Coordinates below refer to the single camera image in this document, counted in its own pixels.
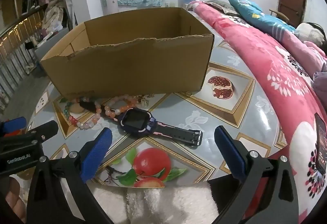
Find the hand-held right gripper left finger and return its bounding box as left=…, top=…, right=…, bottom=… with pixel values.
left=27, top=127, right=113, bottom=224

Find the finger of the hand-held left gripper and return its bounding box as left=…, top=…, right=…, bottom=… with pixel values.
left=0, top=117, right=27, bottom=138
left=26, top=120, right=59, bottom=142

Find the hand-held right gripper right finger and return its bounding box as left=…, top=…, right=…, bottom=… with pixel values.
left=214, top=126, right=299, bottom=224

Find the multicoloured bead bracelet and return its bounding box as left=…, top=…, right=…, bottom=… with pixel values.
left=64, top=97, right=103, bottom=130

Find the pink orange bead bracelet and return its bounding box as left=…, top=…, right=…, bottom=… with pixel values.
left=104, top=95, right=139, bottom=119

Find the black purple smart watch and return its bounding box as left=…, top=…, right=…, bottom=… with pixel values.
left=79, top=100, right=203, bottom=147

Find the brown cardboard box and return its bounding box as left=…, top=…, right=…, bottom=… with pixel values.
left=39, top=7, right=214, bottom=100

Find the person's left hand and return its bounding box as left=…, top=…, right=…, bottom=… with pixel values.
left=6, top=177, right=27, bottom=223

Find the white fluffy cloth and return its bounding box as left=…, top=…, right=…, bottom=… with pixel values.
left=64, top=180, right=221, bottom=224

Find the metal railing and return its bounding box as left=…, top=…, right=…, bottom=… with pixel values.
left=0, top=7, right=49, bottom=103

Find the grey box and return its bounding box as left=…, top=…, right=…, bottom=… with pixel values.
left=34, top=28, right=70, bottom=74

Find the black smartphone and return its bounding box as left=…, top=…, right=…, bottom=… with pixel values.
left=314, top=112, right=327, bottom=176

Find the pink floral blanket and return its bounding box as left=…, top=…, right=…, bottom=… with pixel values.
left=188, top=0, right=327, bottom=224

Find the pile of light clothes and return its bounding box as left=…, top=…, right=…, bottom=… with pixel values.
left=41, top=0, right=65, bottom=33

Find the teal patterned pillow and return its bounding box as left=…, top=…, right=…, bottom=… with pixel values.
left=228, top=0, right=297, bottom=42

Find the white cloth bundle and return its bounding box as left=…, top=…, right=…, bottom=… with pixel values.
left=295, top=22, right=327, bottom=48

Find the wooden chair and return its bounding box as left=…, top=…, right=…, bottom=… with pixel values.
left=269, top=8, right=291, bottom=25

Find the grey lace pillow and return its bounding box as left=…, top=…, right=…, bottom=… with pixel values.
left=206, top=0, right=241, bottom=16

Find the clear water jug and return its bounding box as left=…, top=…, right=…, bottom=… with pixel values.
left=137, top=0, right=157, bottom=9

